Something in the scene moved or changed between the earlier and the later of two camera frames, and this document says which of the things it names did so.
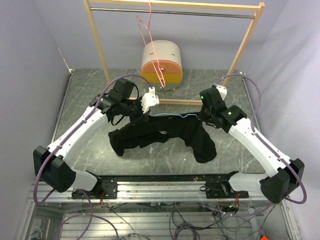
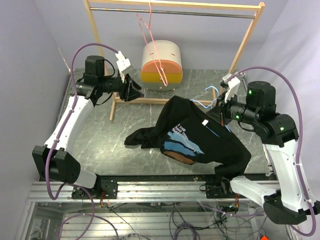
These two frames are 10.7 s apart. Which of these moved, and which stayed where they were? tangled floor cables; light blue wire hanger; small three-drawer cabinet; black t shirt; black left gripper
Moved: light blue wire hanger; black left gripper; black t shirt
Stayed: tangled floor cables; small three-drawer cabinet
